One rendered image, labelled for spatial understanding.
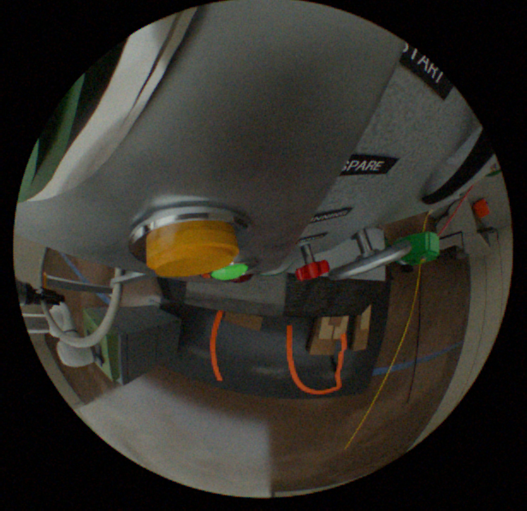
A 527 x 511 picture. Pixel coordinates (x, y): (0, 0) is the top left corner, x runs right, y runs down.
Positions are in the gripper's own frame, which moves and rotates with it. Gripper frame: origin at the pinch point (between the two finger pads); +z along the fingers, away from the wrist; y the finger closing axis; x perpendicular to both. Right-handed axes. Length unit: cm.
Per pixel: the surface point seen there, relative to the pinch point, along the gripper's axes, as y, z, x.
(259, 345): 86, 83, -82
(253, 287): 85, 9, -29
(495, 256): 479, -177, -279
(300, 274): 75, -40, -27
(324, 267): 77, -42, -28
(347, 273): 81, -41, -31
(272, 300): 91, 11, -38
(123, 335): 9.2, 36.9, -22.4
